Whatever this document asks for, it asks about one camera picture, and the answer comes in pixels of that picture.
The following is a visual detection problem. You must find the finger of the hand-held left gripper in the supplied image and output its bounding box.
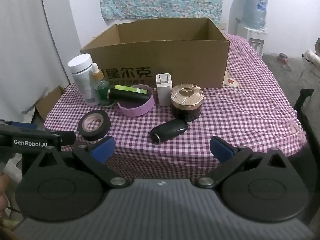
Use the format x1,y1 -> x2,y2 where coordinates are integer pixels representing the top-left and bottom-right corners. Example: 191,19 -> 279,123
50,131 -> 76,147
0,120 -> 38,132

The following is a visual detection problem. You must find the black tape roll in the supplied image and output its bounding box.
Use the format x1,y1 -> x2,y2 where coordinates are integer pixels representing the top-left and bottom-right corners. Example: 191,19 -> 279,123
77,109 -> 111,141

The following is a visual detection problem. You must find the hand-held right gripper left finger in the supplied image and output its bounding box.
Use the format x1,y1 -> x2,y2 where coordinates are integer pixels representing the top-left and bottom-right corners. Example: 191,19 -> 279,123
24,135 -> 134,188

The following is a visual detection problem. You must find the green dropper bottle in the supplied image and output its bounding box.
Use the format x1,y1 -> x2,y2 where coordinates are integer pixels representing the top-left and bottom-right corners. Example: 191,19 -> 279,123
91,62 -> 112,107

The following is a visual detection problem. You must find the purple checkered tablecloth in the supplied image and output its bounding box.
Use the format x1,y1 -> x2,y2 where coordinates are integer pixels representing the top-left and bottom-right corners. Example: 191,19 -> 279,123
44,32 -> 307,182

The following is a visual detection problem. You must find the brown cardboard box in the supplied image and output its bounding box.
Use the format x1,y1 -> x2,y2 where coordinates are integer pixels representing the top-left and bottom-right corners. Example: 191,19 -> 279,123
80,17 -> 230,89

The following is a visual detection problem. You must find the white charger plug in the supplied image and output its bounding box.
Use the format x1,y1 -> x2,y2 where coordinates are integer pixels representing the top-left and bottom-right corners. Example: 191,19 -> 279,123
156,73 -> 173,107

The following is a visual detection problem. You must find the white cloth bundle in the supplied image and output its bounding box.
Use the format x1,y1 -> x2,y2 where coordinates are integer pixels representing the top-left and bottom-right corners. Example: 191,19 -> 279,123
301,49 -> 320,67

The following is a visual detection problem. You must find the flat cardboard piece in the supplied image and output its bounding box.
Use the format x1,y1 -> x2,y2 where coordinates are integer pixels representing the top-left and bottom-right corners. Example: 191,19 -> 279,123
35,85 -> 67,120

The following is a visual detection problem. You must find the purple plastic bowl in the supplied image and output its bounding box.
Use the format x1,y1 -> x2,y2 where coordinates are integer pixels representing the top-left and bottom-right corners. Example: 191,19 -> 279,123
117,84 -> 155,117

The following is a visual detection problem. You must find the dark jar with gold lid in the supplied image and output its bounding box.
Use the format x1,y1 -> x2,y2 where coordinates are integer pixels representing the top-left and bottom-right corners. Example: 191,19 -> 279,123
170,83 -> 204,120

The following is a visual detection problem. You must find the black and green tube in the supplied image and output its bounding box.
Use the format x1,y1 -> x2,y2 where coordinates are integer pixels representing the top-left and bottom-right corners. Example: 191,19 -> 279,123
107,84 -> 148,103

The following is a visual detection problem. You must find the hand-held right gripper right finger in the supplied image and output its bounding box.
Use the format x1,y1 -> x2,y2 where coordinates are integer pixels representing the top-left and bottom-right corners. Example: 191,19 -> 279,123
194,136 -> 300,188

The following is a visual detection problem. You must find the white plastic bottle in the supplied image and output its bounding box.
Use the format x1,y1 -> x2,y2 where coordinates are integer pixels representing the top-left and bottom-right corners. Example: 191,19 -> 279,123
68,54 -> 97,105

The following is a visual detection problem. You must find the black chair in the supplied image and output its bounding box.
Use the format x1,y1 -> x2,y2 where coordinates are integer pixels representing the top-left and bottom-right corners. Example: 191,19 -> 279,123
294,88 -> 320,140

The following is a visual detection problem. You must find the blue water jug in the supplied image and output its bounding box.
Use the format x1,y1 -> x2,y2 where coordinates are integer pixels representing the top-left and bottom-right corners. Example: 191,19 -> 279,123
242,0 -> 269,30

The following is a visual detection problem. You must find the white water dispenser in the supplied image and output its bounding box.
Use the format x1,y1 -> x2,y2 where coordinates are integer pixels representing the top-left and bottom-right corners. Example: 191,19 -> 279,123
236,22 -> 268,58

